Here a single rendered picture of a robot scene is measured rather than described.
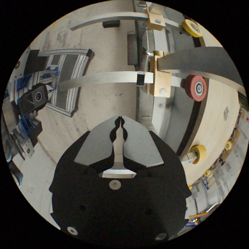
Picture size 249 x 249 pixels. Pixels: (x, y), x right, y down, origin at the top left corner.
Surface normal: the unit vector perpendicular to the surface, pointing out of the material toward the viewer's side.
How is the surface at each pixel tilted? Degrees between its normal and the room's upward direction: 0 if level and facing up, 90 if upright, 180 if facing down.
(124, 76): 0
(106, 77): 0
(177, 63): 90
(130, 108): 0
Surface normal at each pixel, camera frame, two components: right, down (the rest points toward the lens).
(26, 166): 0.99, -0.11
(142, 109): 0.01, 0.51
